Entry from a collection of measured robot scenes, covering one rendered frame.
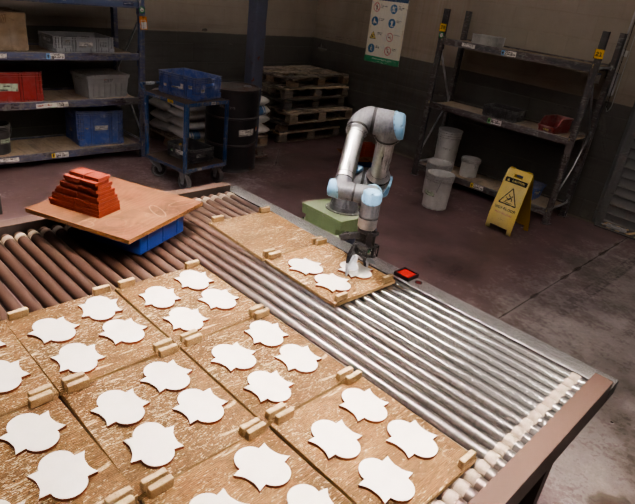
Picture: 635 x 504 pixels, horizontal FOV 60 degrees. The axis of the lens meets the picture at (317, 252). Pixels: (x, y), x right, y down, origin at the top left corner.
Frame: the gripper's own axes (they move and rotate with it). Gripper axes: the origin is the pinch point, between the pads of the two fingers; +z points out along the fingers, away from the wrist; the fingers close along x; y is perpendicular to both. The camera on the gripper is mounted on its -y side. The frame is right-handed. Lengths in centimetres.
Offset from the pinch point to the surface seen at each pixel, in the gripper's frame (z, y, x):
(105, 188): -21, -74, -70
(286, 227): 0.6, -47.8, 3.4
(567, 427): -1, 98, -17
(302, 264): -0.6, -14.2, -16.5
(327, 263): 0.5, -11.1, -5.2
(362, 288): 0.4, 11.4, -7.8
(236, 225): 1, -60, -16
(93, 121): 55, -448, 81
